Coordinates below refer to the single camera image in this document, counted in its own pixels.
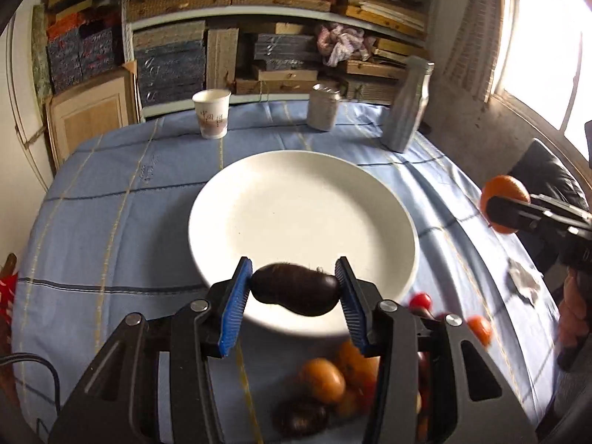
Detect dark brown water chestnut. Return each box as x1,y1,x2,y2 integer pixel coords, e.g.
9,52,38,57
249,263,341,317

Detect yellow orange tomato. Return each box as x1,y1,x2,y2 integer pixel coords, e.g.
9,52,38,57
299,358,346,405

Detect orange mandarin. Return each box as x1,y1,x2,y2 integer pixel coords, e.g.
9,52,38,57
480,174,531,235

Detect black cushioned chair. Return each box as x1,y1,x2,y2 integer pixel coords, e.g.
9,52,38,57
509,138,590,274

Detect red cherry tomato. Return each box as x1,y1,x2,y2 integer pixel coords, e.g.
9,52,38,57
467,316,493,348
408,293,433,313

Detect crumpled white tissue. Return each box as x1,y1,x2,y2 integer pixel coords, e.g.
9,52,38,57
508,259,544,307

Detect white round plate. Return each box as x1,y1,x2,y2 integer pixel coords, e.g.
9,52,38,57
188,149,421,338

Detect blue checked tablecloth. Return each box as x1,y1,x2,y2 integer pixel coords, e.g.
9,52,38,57
12,101,558,435

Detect white paper cup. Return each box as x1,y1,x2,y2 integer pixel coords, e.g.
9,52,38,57
192,89,231,139

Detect silver metal bottle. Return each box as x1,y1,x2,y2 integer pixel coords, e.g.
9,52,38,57
380,55,434,154

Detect white metal shelf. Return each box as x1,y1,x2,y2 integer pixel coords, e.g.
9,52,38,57
121,0,435,121

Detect white drink can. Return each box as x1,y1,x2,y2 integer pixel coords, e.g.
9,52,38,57
307,83,341,131

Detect wooden framed board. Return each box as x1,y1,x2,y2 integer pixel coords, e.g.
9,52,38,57
45,62,139,167

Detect pink crumpled cloth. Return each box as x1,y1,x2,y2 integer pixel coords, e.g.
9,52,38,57
315,23,376,67

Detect black cable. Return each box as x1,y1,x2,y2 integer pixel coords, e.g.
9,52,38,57
0,351,63,415

